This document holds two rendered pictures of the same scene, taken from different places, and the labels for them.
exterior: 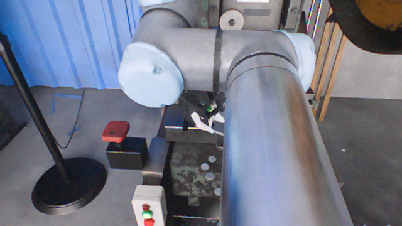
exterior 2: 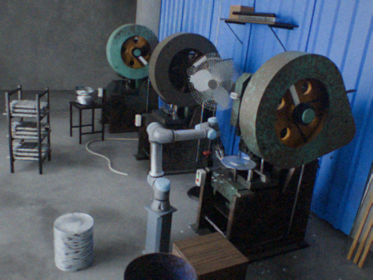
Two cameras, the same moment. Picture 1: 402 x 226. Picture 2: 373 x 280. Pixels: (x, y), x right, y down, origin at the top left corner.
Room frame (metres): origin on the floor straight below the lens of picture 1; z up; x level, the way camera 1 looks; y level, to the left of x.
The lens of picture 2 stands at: (-1.26, -2.18, 1.84)
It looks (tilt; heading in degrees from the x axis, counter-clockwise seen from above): 19 degrees down; 57
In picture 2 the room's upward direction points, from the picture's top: 6 degrees clockwise
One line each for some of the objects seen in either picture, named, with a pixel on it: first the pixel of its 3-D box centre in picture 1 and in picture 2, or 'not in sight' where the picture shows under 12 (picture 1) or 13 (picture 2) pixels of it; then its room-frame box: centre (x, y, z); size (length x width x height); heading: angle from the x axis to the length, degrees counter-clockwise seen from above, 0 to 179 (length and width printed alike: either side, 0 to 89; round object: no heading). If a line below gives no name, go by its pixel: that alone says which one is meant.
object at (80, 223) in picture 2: not in sight; (73, 223); (-0.70, 0.16, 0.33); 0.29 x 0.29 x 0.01
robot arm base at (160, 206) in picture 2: not in sight; (161, 201); (-0.08, -0.04, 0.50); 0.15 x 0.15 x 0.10
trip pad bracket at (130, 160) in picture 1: (131, 165); (206, 167); (0.49, 0.20, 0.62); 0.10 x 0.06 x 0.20; 86
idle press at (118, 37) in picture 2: not in sight; (143, 77); (1.24, 3.34, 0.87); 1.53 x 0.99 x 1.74; 179
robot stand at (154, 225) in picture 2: not in sight; (158, 231); (-0.08, -0.04, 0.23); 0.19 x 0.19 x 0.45; 15
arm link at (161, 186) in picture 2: not in sight; (162, 188); (-0.08, -0.03, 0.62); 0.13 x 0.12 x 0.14; 84
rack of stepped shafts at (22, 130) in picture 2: not in sight; (29, 129); (-0.76, 2.08, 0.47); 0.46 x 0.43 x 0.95; 156
